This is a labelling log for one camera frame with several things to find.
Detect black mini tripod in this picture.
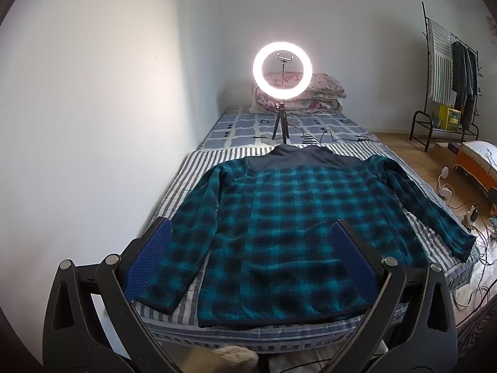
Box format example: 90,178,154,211
272,101,291,144

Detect black metal clothes rack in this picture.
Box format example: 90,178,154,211
409,2,484,152

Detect grey white striped quilt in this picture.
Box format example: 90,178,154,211
134,140,480,354

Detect black cable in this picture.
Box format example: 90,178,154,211
289,124,373,144

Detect orange stool with white cushion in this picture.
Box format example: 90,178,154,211
452,140,497,199

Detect white power strip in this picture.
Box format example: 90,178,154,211
437,166,455,199

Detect striped hanging towel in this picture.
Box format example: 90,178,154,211
427,19,455,104

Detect dark hanging clothes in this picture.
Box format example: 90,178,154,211
451,41,479,133

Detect yellow box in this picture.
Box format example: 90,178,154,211
439,104,462,130

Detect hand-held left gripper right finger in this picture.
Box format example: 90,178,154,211
330,219,459,373

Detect phone clamp holder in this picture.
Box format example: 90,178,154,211
276,52,293,90

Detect teal plaid fleece jacket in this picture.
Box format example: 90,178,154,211
132,144,477,329

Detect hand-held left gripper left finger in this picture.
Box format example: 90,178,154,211
43,217,183,373

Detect white ring light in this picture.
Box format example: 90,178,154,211
252,40,313,98

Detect beige fuzzy object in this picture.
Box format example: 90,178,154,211
212,345,259,373

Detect blue checked bed sheet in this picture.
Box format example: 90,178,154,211
196,105,379,152

